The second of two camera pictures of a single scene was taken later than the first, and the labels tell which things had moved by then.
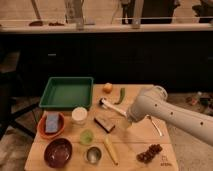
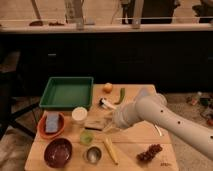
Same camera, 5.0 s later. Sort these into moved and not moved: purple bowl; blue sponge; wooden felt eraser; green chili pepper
Moved: wooden felt eraser
Not moved: purple bowl; blue sponge; green chili pepper
